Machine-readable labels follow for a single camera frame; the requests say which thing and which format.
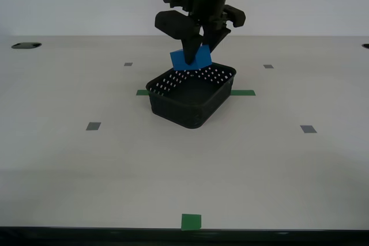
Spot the green tape square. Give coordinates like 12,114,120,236
180,213,202,232

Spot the black perforated plastic basket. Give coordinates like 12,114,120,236
145,62,238,130

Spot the blue block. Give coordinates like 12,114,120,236
169,44,213,71

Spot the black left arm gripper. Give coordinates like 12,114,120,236
155,0,247,65

